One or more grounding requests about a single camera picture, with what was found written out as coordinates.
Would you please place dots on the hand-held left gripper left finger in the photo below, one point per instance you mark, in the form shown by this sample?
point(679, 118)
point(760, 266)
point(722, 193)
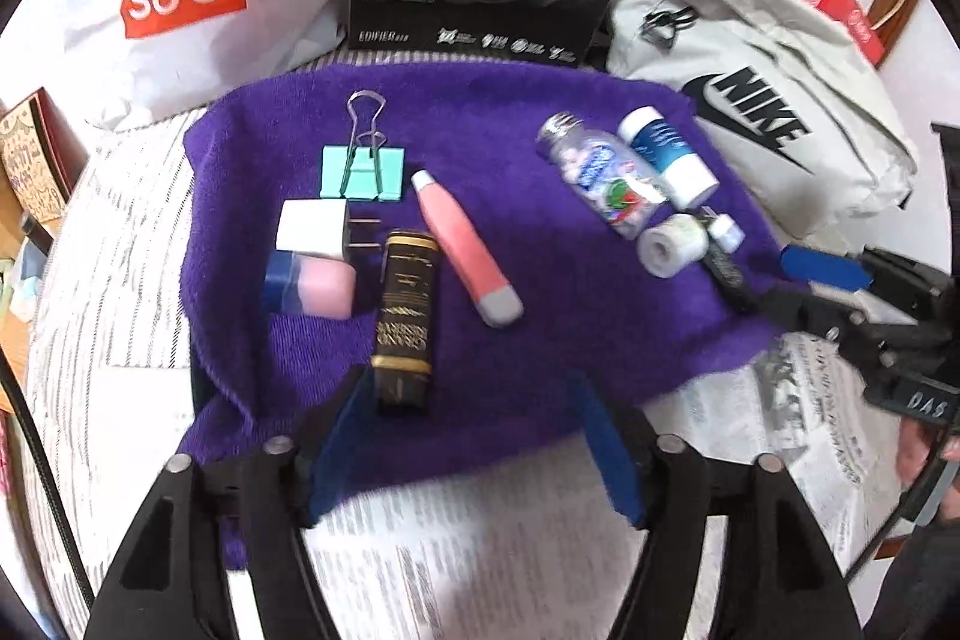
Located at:
point(337, 452)

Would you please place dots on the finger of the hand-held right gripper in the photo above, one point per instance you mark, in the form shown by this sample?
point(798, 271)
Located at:
point(814, 310)
point(825, 269)

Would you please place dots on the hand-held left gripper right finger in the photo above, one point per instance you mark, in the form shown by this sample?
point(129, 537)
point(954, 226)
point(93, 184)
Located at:
point(611, 460)

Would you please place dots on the black gold tube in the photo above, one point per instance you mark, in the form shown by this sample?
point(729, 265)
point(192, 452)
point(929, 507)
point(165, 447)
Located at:
point(405, 310)

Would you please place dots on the white tape roll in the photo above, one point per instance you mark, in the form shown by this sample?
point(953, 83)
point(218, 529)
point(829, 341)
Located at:
point(664, 250)

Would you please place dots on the pink blue eraser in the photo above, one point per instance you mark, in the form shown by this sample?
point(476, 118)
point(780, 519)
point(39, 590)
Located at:
point(322, 287)

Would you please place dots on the white charger plug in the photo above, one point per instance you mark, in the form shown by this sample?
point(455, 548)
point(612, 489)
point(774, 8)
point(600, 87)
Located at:
point(307, 227)

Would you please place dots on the clear plastic bottle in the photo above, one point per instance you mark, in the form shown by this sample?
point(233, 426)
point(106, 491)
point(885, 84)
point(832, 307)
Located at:
point(600, 175)

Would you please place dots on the pink tube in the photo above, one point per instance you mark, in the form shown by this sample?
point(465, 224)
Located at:
point(457, 235)

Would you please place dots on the person's right forearm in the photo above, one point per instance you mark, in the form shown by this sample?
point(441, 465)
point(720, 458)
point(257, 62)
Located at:
point(922, 580)

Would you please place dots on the person's right hand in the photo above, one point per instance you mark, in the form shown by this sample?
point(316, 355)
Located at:
point(919, 456)

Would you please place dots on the purple towel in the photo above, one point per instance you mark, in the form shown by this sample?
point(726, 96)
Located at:
point(525, 347)

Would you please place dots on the newspaper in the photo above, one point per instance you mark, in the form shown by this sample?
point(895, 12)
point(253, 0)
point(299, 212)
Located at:
point(487, 557)

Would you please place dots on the beige sling bag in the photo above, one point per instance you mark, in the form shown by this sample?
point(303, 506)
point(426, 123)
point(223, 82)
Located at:
point(787, 85)

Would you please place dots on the white bottle teal label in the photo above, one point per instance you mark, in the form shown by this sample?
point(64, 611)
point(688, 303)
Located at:
point(667, 153)

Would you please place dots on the green binder clip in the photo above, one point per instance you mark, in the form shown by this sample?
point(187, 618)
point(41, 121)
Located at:
point(360, 175)

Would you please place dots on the brown patterned box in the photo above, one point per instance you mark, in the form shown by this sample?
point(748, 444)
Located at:
point(34, 160)

